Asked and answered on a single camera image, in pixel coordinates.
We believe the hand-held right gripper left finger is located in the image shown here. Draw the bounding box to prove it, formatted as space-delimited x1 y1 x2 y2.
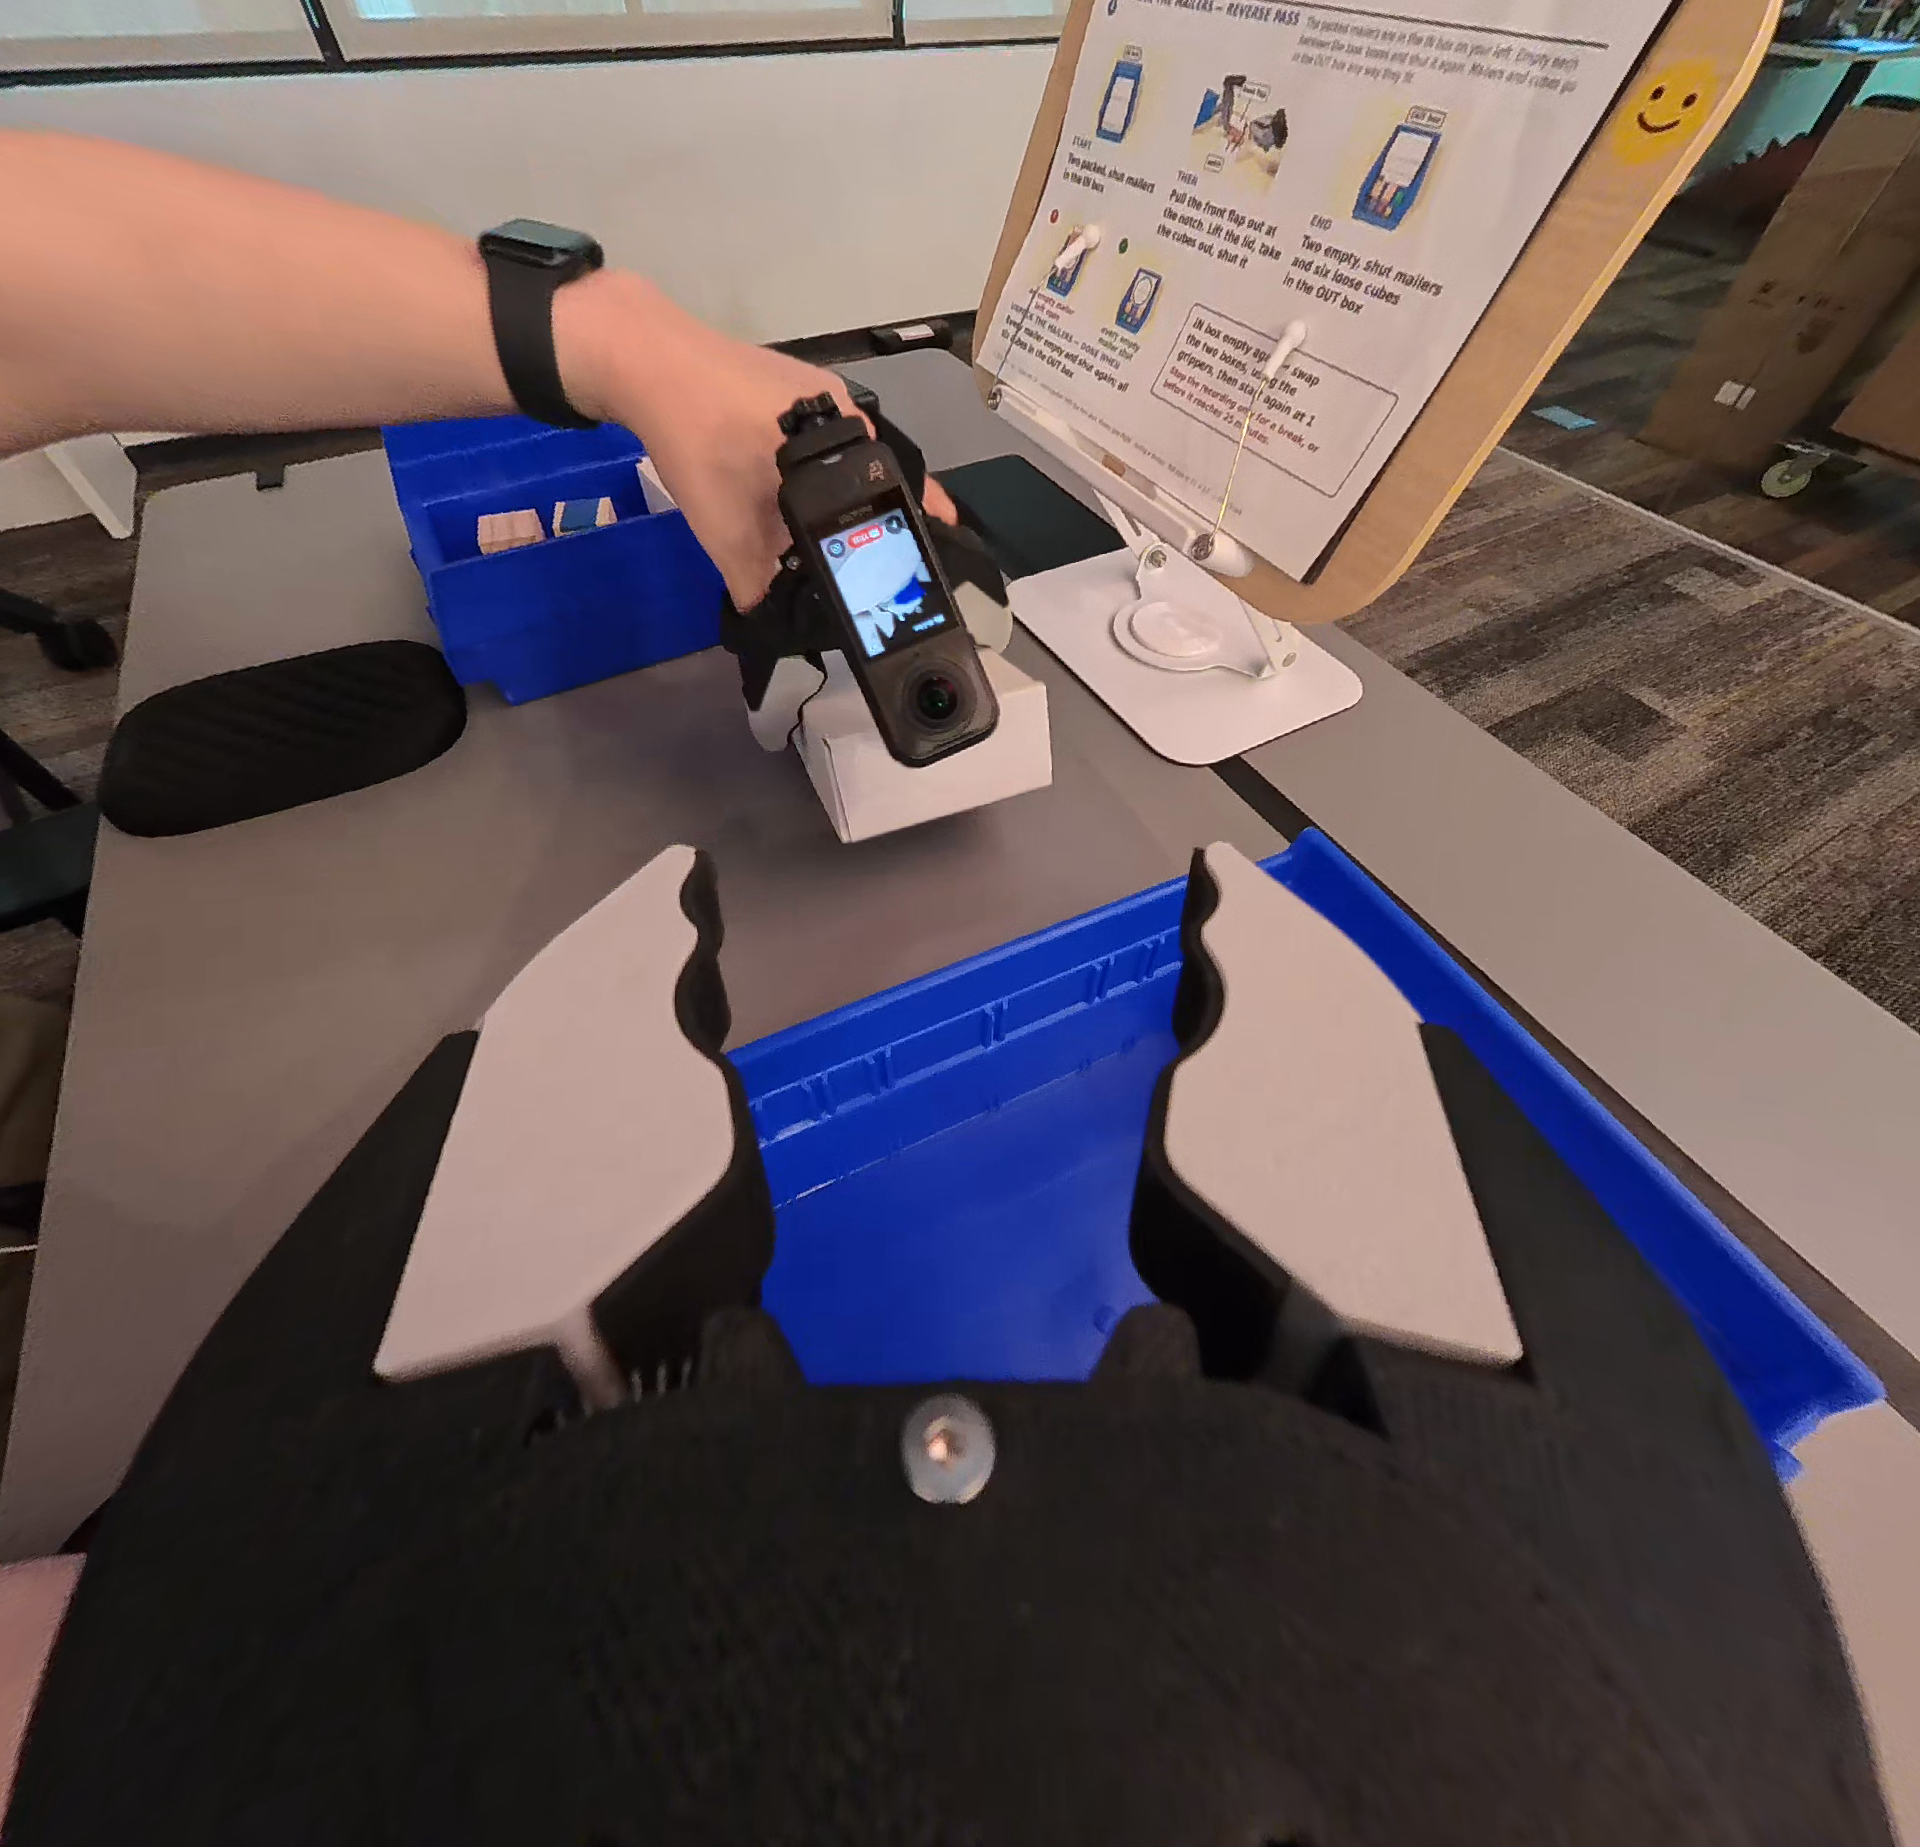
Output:
376 847 778 1409

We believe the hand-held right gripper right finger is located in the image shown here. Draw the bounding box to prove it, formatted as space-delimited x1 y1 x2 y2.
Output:
1131 847 1528 1428

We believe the white cardboard mailer box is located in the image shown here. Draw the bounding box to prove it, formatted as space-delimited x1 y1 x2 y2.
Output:
797 662 1055 847

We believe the blue plastic bin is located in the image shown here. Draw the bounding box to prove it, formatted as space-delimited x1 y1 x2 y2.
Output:
722 824 1886 1479
382 416 738 705

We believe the person's left forearm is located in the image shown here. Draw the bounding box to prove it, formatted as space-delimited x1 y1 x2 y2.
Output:
0 125 512 459

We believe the person's left hand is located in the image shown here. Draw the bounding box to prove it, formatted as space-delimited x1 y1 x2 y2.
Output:
594 279 957 611

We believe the black flat pad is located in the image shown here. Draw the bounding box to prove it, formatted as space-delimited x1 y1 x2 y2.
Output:
933 455 1131 583

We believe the black wristwatch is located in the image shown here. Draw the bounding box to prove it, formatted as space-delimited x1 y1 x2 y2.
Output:
479 219 606 427

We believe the black wrist rest pad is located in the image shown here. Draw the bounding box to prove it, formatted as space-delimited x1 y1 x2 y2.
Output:
95 639 469 841

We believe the black office chair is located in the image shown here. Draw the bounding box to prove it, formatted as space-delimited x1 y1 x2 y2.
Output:
0 583 121 936

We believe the white desk leg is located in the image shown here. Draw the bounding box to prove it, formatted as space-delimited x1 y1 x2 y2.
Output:
42 436 140 542

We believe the yellow smiley sticker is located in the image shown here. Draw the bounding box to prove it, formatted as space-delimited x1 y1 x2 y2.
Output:
1610 59 1720 168

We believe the large cardboard carton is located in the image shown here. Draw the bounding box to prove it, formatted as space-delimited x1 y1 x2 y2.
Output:
1638 103 1920 487

